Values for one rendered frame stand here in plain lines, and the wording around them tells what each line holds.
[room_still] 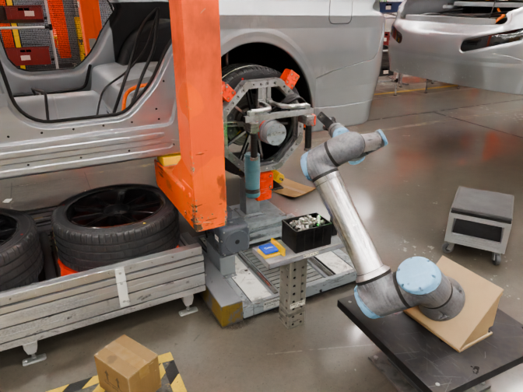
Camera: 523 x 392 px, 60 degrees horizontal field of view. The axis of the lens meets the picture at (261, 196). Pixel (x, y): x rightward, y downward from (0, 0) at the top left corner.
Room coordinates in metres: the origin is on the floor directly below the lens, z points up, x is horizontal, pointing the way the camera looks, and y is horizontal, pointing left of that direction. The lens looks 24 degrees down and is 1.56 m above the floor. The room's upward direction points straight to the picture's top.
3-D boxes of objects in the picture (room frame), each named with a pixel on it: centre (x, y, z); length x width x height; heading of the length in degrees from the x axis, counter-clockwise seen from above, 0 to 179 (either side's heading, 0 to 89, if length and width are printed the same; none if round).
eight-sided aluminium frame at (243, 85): (2.57, 0.00, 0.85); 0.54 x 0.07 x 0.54; 118
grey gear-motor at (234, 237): (2.34, 0.23, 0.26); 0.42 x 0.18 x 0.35; 28
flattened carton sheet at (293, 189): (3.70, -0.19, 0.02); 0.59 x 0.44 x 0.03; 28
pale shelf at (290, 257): (1.91, -0.18, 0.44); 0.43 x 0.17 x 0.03; 118
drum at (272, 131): (2.51, -0.03, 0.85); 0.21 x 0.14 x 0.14; 28
